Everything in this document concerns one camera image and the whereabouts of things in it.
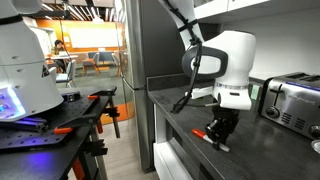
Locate white marker orange cap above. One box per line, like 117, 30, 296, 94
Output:
191, 128, 231, 154

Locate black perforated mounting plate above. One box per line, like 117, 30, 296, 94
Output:
0, 94, 102, 150

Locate seated person dark hair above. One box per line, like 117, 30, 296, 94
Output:
50, 38, 70, 73

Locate aluminium extrusion bar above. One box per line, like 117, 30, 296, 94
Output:
0, 117, 49, 133

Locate black clamp orange handle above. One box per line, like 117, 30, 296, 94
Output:
86, 85, 122, 139
53, 112, 112, 136
71, 138, 110, 180

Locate white background table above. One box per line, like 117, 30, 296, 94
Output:
45, 54, 80, 62

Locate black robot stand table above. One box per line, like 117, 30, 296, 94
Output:
0, 85, 118, 180

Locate small black box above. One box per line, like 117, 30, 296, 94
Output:
61, 91, 82, 103

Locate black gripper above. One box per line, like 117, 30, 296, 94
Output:
204, 106, 241, 151

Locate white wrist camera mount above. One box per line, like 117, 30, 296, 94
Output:
185, 85, 216, 100

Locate stainless steel toaster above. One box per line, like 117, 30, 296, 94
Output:
258, 71, 320, 141

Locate white wall whiteboard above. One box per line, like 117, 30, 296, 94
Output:
67, 26, 120, 49

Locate small green white box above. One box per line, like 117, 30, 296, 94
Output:
249, 82, 264, 101

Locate grey office chair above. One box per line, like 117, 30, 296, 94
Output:
54, 58, 77, 89

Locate blue lounge sofa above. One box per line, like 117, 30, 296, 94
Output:
87, 50, 116, 66

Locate white lower cabinet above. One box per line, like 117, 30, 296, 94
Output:
152, 103, 195, 180

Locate white glass-door upper cabinet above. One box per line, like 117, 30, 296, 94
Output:
193, 0, 320, 25

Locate stainless steel refrigerator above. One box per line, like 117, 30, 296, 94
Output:
114, 0, 220, 173

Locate blue chair wooden legs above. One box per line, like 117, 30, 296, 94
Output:
81, 51, 101, 76

